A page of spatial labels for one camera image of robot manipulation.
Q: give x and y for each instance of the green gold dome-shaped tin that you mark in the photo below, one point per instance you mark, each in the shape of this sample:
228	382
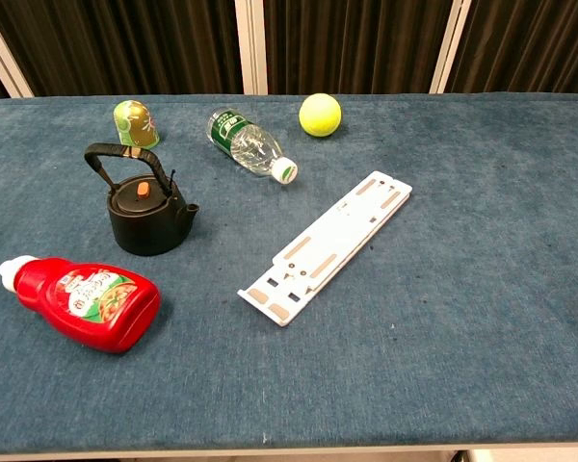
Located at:
136	124

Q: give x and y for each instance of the black cast iron kettle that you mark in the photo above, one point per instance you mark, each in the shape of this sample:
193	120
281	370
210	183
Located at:
147	221

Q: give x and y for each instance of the dark pleated curtain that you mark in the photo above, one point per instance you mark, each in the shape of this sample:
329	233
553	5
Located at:
125	43

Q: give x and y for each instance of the red ketchup squeeze bottle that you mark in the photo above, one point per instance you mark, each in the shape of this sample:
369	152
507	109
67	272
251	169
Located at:
91	303

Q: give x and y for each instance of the clear plastic water bottle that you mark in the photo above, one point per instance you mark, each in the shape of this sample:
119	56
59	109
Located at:
247	142

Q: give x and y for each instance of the blue table cloth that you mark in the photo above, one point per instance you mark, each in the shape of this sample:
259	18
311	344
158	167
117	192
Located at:
414	313

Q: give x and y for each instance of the white partition frame post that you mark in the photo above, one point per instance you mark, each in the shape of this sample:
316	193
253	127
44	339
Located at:
252	45
450	45
5	55

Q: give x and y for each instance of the white folding laptop stand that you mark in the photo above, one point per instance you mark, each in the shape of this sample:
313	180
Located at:
327	245

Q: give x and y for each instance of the yellow tennis ball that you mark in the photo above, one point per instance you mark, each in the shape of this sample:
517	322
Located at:
320	114

